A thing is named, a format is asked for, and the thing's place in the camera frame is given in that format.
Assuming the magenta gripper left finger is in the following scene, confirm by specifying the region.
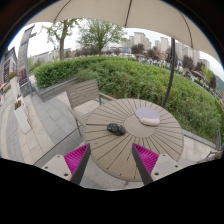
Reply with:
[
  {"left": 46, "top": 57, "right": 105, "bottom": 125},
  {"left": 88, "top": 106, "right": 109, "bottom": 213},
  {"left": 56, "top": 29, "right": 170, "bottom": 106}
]
[{"left": 42, "top": 144, "right": 91, "bottom": 185}]

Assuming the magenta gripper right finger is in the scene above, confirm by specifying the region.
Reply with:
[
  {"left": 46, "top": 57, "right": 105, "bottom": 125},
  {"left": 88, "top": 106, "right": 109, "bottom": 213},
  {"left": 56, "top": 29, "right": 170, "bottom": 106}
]
[{"left": 132, "top": 143, "right": 182, "bottom": 185}]

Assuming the purple mouse pad wrist rest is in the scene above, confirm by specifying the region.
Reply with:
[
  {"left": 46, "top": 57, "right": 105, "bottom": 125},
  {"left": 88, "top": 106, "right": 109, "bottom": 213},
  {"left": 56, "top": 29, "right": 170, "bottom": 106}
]
[{"left": 135, "top": 107, "right": 160, "bottom": 126}]

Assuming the black computer mouse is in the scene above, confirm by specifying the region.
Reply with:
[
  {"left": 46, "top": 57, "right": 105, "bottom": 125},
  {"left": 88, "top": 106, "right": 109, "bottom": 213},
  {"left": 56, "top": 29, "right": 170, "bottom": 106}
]
[{"left": 107, "top": 123, "right": 126, "bottom": 136}]

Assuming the round slatted patio table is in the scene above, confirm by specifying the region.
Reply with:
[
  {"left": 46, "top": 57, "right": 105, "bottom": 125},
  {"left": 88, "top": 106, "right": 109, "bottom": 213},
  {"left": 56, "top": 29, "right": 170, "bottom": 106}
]
[{"left": 85, "top": 98, "right": 184, "bottom": 182}]

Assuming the grey slatted patio chair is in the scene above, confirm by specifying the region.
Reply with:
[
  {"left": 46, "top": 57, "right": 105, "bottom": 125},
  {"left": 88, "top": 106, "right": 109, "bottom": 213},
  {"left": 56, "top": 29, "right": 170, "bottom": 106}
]
[{"left": 66, "top": 79, "right": 113, "bottom": 128}]

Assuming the white flower planter box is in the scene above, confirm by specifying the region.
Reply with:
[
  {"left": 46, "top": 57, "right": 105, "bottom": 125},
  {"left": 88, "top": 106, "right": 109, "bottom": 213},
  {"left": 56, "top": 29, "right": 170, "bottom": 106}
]
[{"left": 14, "top": 100, "right": 31, "bottom": 133}]

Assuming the green trimmed hedge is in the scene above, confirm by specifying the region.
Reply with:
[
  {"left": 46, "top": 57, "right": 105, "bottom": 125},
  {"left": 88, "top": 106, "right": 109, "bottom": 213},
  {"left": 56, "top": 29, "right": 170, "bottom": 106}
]
[{"left": 34, "top": 56, "right": 224, "bottom": 142}]

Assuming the standing sign board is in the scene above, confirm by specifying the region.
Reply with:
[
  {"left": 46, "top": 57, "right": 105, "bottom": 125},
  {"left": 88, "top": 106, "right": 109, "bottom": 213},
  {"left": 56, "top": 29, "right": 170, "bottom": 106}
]
[{"left": 17, "top": 26, "right": 35, "bottom": 97}]

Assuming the dark umbrella pole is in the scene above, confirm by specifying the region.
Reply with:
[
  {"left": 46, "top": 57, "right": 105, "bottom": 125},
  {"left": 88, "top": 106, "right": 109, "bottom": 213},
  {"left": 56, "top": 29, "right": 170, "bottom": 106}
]
[{"left": 162, "top": 37, "right": 177, "bottom": 109}]

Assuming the beige patio umbrella canopy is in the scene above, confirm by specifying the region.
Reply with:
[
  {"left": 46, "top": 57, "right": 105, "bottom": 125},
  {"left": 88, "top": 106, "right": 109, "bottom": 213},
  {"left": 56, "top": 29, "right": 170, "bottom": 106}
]
[{"left": 26, "top": 0, "right": 221, "bottom": 62}]

